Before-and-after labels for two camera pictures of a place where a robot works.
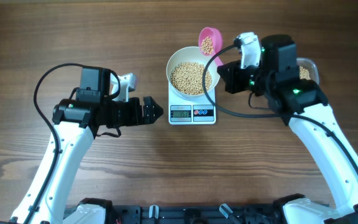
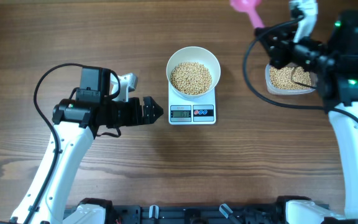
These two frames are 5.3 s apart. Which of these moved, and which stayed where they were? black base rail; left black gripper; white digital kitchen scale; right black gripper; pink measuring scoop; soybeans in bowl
Moved: right black gripper; pink measuring scoop
Stayed: left black gripper; white digital kitchen scale; black base rail; soybeans in bowl
